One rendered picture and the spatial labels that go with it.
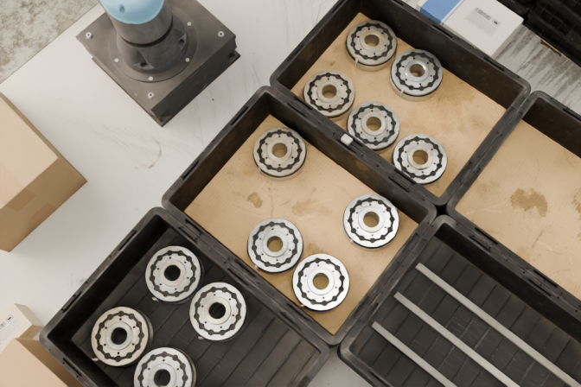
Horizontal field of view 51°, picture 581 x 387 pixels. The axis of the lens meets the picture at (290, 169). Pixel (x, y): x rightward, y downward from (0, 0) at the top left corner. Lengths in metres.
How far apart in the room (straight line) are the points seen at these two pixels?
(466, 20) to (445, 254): 0.53
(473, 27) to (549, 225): 0.46
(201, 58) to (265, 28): 0.21
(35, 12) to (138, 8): 1.42
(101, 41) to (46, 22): 1.13
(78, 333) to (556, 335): 0.86
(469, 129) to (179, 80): 0.61
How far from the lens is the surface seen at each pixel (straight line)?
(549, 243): 1.23
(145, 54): 1.30
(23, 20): 2.57
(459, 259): 1.17
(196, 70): 1.34
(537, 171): 1.26
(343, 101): 1.20
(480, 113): 1.27
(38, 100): 1.53
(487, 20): 1.42
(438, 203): 1.08
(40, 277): 1.39
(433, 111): 1.25
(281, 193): 1.17
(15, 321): 1.33
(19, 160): 1.30
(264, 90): 1.14
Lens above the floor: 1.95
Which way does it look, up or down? 72 degrees down
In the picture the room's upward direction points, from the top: 7 degrees counter-clockwise
